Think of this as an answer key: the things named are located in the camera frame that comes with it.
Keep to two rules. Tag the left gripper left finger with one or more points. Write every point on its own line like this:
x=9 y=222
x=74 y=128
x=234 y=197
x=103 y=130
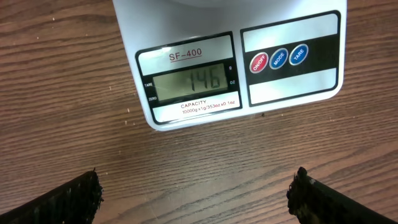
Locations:
x=76 y=201

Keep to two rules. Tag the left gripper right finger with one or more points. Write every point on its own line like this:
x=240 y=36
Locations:
x=313 y=202

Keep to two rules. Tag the white digital kitchen scale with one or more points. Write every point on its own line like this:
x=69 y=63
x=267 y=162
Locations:
x=196 y=62

